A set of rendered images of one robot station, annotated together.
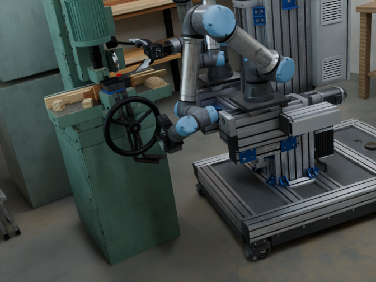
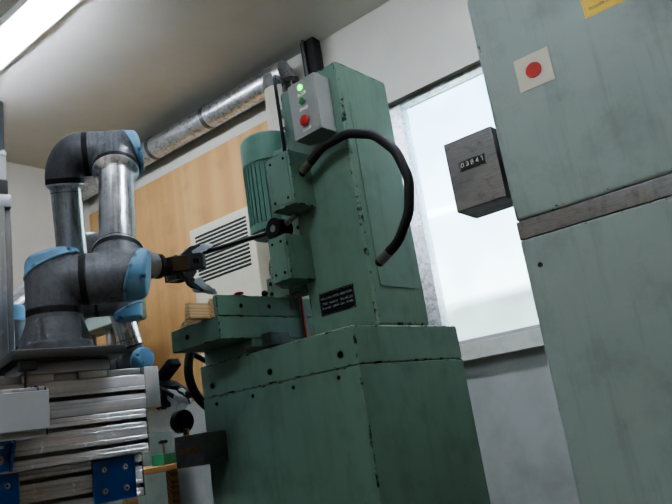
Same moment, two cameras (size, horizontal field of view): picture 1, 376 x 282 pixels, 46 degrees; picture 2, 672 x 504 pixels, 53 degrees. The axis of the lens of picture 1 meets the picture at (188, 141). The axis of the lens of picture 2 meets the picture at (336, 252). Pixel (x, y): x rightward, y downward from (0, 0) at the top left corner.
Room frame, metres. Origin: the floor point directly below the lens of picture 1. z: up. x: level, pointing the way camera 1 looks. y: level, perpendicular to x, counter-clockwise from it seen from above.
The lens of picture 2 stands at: (4.09, -0.24, 0.59)
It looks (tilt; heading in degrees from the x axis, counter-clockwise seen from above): 14 degrees up; 157
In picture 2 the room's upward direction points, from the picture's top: 9 degrees counter-clockwise
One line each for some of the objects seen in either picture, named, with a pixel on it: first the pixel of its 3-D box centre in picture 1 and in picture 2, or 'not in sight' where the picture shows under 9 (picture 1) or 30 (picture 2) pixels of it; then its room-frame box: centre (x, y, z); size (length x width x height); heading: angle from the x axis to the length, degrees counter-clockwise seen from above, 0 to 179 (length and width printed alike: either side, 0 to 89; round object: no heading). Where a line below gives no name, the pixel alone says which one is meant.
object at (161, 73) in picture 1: (119, 85); (267, 313); (2.29, 0.31, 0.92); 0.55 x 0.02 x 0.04; 116
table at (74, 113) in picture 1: (113, 103); (266, 337); (2.15, 0.34, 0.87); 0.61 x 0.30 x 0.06; 116
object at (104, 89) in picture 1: (116, 83); not in sight; (2.08, 0.30, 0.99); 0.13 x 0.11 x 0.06; 116
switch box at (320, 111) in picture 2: not in sight; (311, 109); (2.59, 0.41, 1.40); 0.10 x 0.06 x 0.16; 26
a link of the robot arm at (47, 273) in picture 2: (216, 47); (56, 280); (2.54, -0.24, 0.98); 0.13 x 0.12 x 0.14; 81
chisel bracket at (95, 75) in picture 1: (99, 75); (291, 288); (2.26, 0.40, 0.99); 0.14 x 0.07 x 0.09; 26
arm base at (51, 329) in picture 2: (219, 67); (55, 333); (2.54, -0.24, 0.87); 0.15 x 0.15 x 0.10
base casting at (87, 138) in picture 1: (102, 113); (329, 362); (2.35, 0.45, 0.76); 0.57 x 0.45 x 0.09; 26
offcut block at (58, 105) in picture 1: (59, 105); not in sight; (2.09, 0.59, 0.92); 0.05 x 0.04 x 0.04; 164
